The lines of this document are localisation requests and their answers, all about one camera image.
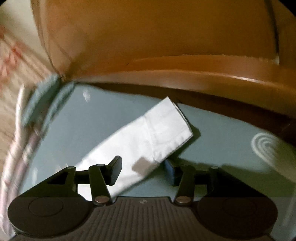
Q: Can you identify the white printed long-sleeve shirt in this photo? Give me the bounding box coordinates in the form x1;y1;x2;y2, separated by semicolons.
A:
76;97;193;197

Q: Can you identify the teal patterned bed sheet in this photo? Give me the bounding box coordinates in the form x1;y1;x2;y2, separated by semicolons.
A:
21;85;295;240

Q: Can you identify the purple floral folded quilt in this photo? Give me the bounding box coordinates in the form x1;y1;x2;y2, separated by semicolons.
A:
9;123;42;201

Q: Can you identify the lower teal pillow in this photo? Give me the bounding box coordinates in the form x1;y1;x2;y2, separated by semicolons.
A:
41;82;75;135

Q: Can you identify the teal pillow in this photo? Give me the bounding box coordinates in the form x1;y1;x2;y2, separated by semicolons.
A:
41;82;75;135
22;74;62;127

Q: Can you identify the pink floral folded quilt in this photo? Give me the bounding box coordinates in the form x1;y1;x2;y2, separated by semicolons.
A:
1;86;31;236

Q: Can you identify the upper teal pillow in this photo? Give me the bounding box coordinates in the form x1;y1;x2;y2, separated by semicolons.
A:
22;74;62;127

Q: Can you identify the wooden headboard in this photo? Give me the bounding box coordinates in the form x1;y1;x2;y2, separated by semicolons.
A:
31;1;295;143

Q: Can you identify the patterned window curtain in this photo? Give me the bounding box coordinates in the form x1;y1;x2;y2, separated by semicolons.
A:
0;22;56;167

